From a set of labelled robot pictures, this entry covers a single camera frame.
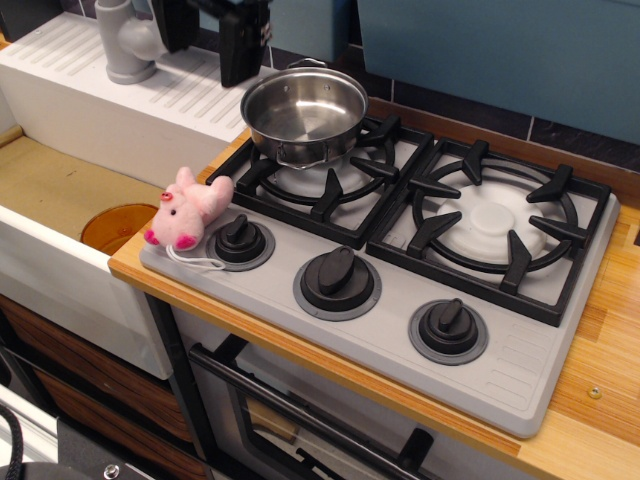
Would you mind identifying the black left burner grate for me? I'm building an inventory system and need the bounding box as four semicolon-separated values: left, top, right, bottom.
205;115;434;249

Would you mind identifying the orange plastic bowl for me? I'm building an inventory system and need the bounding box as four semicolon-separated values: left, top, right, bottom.
81;203;157;255

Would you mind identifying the grey toy faucet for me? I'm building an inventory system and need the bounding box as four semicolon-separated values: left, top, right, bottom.
95;0;169;85

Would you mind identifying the stainless steel pan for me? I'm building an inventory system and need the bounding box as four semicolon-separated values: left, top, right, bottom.
240;58;369;170

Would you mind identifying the black right burner grate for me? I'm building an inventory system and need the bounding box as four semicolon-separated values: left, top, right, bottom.
367;138;619;327

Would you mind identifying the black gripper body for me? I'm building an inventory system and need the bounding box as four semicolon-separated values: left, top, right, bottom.
188;0;270;20

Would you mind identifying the black left stove knob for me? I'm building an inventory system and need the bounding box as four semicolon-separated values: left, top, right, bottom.
206;214;276;272

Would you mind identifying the oven door with black handle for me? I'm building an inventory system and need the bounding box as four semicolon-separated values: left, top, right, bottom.
188;335;509;479

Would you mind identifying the black right stove knob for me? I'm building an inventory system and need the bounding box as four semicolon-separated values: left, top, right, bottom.
408;298;489;366

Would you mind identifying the wooden drawer cabinet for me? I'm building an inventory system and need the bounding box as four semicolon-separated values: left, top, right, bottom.
1;297;211;479

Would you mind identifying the grey toy stove top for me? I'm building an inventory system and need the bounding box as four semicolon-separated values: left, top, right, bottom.
138;92;622;440

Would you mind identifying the pink stuffed pig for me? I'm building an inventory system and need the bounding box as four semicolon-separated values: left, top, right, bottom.
144;167;234;270

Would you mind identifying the black braided cable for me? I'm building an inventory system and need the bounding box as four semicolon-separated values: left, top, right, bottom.
0;405;24;480

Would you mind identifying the black stove knob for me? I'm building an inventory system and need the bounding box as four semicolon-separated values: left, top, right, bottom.
408;298;489;366
293;246;382;322
206;214;276;272

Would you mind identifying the black burner grate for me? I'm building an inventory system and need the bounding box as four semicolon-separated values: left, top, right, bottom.
205;115;434;249
367;138;619;327

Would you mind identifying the white toy sink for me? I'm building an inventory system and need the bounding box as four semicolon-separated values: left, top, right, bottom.
1;13;245;379

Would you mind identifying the black middle stove knob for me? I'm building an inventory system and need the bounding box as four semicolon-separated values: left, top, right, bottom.
293;246;382;322

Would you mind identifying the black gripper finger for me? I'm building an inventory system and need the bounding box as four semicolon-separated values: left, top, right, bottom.
151;0;200;53
219;14;271;88

